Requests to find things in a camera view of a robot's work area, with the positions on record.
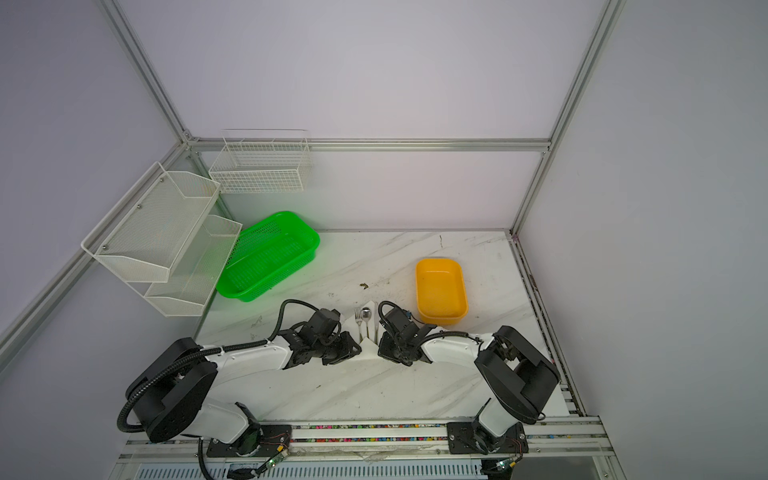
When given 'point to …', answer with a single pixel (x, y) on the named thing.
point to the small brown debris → (364, 284)
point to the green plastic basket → (266, 253)
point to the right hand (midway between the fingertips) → (378, 351)
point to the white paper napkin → (363, 327)
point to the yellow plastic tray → (441, 290)
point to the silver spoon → (366, 315)
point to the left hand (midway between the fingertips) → (359, 352)
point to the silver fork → (358, 318)
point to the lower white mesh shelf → (195, 272)
